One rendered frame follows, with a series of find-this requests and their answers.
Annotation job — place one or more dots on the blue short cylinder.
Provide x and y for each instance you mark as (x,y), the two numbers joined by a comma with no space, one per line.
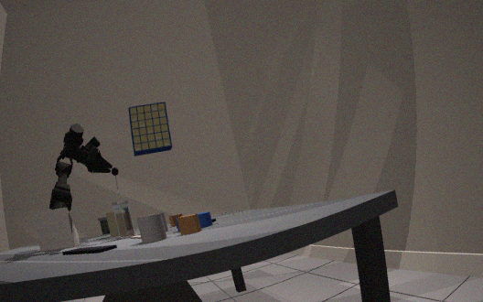
(204,220)

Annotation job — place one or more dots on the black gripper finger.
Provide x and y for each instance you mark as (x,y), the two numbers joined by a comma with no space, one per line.
(101,162)
(101,170)

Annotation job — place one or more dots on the brown cube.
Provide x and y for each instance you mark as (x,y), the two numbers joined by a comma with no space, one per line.
(173,220)
(189,224)

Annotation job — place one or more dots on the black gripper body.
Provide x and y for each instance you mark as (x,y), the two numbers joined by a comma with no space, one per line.
(87,158)

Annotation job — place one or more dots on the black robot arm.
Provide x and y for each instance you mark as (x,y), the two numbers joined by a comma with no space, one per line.
(61,196)

